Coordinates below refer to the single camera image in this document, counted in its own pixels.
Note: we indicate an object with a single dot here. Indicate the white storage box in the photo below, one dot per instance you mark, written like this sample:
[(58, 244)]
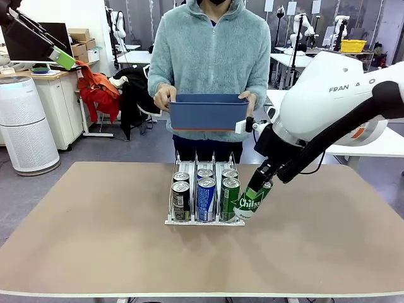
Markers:
[(93, 55)]

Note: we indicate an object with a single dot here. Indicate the green bowl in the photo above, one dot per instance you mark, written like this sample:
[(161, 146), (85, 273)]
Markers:
[(40, 69)]

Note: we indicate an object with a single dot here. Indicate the black stand pole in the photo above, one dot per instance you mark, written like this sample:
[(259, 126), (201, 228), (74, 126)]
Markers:
[(295, 57)]

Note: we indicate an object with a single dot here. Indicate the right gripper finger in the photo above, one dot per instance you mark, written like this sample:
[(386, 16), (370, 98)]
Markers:
[(257, 180), (270, 181)]

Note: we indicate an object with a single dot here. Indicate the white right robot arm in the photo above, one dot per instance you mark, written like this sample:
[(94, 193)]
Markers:
[(322, 88)]

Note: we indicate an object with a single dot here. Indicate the person's left hand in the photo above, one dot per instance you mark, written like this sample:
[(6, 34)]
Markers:
[(252, 102)]

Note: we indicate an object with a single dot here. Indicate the black jacket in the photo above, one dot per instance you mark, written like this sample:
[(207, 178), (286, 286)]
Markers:
[(135, 101)]

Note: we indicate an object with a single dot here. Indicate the person's left forearm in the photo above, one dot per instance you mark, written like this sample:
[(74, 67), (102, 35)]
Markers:
[(262, 82)]

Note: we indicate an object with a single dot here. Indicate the wooden shelf table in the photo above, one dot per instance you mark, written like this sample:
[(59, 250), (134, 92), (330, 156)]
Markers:
[(367, 60)]

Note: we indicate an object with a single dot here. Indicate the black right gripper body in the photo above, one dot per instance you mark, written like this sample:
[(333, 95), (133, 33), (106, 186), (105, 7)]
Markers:
[(271, 145)]

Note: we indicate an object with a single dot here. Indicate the white cylindrical air purifier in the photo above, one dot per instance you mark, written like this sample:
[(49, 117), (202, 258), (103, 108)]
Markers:
[(25, 126)]

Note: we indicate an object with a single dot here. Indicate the orange jacket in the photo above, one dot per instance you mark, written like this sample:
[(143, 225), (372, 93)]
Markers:
[(101, 94)]

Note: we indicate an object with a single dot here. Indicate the white metal desk leg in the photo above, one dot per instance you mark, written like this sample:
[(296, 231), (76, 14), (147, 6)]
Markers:
[(82, 120)]

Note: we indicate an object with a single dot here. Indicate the red fire extinguisher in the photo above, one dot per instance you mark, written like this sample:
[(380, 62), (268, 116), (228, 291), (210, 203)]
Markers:
[(382, 60)]

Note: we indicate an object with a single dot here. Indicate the black Pepsi can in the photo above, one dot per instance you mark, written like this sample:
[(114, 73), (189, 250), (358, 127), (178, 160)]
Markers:
[(180, 202), (181, 176)]

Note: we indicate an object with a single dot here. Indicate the white background table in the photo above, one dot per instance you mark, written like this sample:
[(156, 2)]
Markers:
[(135, 57), (293, 60)]

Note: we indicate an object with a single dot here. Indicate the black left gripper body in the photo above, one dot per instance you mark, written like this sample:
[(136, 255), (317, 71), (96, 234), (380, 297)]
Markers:
[(25, 38)]

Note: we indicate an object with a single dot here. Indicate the black computer monitor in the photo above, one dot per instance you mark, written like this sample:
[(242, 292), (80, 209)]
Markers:
[(60, 34)]

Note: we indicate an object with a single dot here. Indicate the white can rack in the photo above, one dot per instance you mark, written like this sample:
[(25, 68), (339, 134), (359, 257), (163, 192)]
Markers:
[(205, 223)]

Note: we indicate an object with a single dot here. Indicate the person in teal fleece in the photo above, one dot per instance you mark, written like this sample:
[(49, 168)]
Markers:
[(208, 57)]

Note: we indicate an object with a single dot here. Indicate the person's right hand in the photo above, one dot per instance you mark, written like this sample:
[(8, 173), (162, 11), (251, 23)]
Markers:
[(164, 98)]

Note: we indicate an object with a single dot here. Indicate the yellow plastic crate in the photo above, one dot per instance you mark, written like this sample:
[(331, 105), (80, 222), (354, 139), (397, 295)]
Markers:
[(353, 46)]

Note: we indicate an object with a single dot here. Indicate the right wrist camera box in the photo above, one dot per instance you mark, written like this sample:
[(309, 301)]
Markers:
[(241, 127)]

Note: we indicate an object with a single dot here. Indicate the brown cardboard box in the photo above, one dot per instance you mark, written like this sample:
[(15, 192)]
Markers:
[(79, 34), (91, 44), (79, 49), (82, 58)]

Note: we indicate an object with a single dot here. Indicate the blue Pocari Sweat can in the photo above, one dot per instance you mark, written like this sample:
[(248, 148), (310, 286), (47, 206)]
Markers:
[(205, 172), (206, 199)]

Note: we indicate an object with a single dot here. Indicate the person's right forearm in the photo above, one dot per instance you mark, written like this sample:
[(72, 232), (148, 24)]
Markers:
[(158, 79)]

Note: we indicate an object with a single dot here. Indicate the blue bin with orange trim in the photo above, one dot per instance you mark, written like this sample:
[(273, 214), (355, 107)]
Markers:
[(208, 113)]

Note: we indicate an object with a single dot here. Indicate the green Chilsung soda can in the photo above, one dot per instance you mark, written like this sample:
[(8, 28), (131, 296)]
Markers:
[(251, 205), (228, 199), (229, 173)]

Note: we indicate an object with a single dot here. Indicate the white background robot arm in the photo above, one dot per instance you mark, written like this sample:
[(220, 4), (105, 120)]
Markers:
[(342, 31), (121, 31), (298, 22)]

